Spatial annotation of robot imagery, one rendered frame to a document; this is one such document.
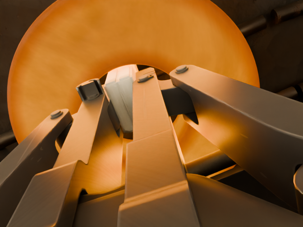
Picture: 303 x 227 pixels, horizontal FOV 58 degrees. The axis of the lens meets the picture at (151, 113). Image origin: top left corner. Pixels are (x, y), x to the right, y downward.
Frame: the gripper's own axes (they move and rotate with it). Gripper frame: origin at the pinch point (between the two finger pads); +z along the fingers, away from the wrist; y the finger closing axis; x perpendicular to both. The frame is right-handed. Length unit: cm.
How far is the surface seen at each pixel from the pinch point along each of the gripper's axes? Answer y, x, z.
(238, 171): 4.6, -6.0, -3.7
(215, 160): 3.6, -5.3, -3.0
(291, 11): 13.6, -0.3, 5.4
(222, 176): 3.7, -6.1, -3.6
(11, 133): -11.8, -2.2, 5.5
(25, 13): -6.4, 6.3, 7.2
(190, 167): 2.1, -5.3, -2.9
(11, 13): -7.4, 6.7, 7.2
